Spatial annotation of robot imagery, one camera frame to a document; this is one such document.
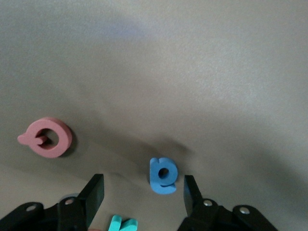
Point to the blue foam letter g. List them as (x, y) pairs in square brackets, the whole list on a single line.
[(154, 183)]

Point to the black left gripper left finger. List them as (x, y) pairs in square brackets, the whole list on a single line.
[(72, 214)]

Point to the brown table cover mat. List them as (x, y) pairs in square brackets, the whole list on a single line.
[(192, 72)]

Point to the teal foam letter K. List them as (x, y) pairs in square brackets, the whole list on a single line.
[(115, 223)]

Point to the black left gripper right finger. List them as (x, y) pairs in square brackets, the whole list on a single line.
[(204, 216)]

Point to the red foam letter Q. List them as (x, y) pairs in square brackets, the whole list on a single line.
[(48, 123)]

